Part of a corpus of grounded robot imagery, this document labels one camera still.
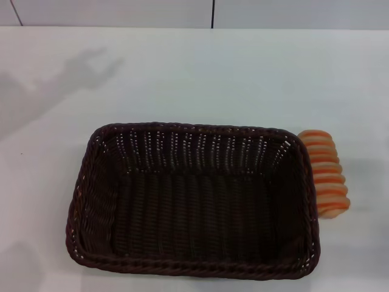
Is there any dark brown woven basket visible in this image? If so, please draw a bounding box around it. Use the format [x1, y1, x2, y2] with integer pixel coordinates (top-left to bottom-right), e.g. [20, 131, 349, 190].
[65, 121, 322, 280]

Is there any orange striped bread roll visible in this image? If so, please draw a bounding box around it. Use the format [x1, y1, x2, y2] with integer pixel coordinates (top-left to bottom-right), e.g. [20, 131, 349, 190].
[297, 130, 351, 220]

